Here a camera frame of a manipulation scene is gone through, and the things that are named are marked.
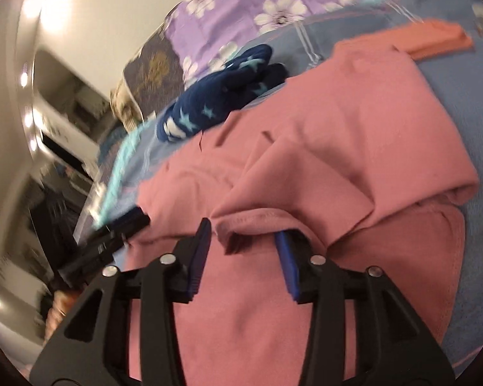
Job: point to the orange folded cloth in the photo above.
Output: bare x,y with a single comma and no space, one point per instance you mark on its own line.
434,38

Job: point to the white shelf cabinet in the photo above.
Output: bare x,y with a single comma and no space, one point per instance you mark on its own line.
64,100

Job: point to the teal knitted cloth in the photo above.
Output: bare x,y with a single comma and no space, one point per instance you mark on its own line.
118,169

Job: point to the beige crumpled cloth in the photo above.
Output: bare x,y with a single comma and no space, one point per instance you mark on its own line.
122,108

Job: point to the navy star print garment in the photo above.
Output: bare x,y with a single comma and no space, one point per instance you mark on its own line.
201,104

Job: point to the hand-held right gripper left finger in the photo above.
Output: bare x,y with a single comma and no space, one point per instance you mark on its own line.
199,257

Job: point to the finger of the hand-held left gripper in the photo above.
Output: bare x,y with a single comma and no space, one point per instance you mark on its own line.
122,225
88,263

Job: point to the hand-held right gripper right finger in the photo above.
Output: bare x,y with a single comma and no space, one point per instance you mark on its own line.
285,259

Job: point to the pink shirt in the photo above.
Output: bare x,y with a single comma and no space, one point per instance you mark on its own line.
326,128

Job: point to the purple floral bed sheet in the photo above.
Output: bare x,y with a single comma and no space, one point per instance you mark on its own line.
233,20

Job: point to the dark pillow with gold tree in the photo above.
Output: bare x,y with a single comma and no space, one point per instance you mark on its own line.
153,72

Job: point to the person's left forearm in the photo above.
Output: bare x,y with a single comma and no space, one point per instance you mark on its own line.
60,313

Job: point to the blue striped blanket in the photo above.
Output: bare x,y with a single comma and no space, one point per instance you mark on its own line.
459,100

